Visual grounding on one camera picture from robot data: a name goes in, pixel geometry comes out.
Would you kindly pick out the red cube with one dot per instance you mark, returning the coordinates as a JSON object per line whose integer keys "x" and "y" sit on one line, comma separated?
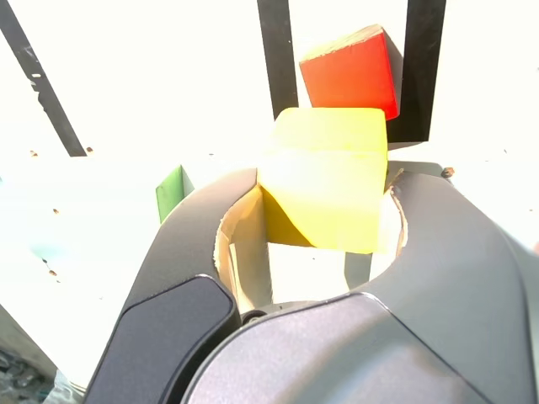
{"x": 349, "y": 76}

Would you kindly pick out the yellow cube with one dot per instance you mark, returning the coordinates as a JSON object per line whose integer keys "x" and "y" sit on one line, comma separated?
{"x": 328, "y": 189}

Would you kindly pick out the green cube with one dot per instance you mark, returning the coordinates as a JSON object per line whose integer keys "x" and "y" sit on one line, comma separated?
{"x": 168, "y": 193}

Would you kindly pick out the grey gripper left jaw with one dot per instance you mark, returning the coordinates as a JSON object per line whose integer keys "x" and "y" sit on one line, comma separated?
{"x": 177, "y": 273}

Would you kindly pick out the black tape strip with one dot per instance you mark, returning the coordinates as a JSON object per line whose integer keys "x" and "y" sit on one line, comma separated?
{"x": 42, "y": 92}

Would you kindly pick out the black tape square outline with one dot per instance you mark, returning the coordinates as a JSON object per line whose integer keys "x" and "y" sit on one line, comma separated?
{"x": 278, "y": 50}

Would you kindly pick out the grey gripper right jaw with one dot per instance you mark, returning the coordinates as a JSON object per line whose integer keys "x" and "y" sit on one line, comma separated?
{"x": 463, "y": 273}

